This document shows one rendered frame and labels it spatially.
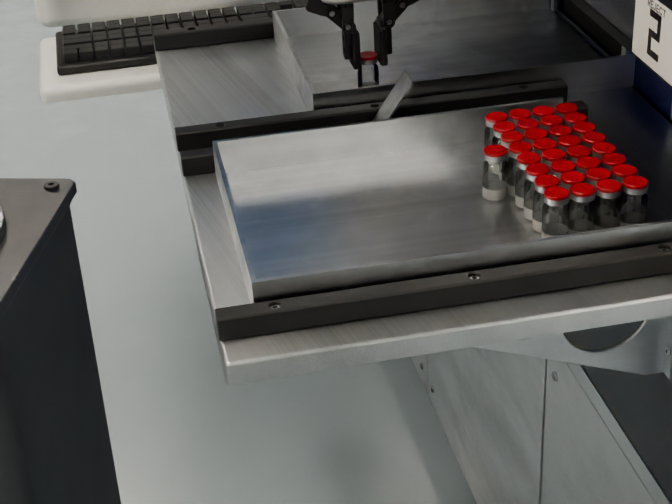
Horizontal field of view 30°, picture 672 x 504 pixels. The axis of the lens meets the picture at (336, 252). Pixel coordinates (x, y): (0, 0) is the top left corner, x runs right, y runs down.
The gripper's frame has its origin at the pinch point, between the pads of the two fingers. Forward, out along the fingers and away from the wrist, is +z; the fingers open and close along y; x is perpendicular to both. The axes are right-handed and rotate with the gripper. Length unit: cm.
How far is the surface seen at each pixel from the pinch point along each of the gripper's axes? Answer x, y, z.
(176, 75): -12.7, 19.2, 5.8
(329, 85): -4.0, 3.5, 5.7
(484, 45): -10.2, -15.7, 5.9
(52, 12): -55, 34, 11
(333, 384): -70, -5, 94
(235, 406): -68, 14, 94
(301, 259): 31.6, 12.9, 5.5
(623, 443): 27.1, -18.8, 35.1
